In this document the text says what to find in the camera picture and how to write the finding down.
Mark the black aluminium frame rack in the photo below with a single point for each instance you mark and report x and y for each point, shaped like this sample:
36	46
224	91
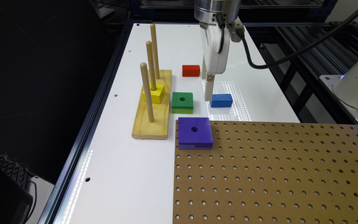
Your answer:
279	28

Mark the red rectangular block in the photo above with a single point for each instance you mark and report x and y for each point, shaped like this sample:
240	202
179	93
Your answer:
190	70

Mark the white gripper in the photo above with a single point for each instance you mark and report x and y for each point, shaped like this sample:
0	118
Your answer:
216	43

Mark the middle wooden peg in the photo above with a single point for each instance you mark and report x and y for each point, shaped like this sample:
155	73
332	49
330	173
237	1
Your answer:
153	85

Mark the blue rectangular block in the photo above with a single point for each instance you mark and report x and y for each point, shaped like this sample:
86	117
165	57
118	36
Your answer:
221	101

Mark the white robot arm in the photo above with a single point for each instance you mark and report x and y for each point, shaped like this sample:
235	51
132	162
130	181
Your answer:
219	23

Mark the wooden peg base board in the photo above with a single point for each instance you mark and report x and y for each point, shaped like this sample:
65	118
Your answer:
158	129

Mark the wooden peg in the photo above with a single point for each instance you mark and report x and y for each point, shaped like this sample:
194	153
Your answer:
153	85
155	50
147	92

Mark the rear wooden peg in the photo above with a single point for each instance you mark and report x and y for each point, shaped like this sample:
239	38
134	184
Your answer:
155	50

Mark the brown perforated pegboard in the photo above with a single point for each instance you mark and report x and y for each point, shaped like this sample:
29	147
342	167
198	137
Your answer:
269	173

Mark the purple square block with hole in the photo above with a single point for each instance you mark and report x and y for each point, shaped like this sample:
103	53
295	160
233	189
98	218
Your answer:
195	133

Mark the yellow block on peg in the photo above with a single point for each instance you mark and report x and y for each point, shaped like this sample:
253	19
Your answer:
158	94

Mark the black keyboard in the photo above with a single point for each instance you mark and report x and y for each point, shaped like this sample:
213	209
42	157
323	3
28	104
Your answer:
18	174

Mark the black monitor corner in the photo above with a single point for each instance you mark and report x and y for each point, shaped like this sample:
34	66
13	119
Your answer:
15	202

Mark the front wooden peg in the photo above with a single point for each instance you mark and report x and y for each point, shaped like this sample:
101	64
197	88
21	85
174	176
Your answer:
147	92

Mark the green square block with hole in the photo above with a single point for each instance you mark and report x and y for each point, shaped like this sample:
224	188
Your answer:
182	103

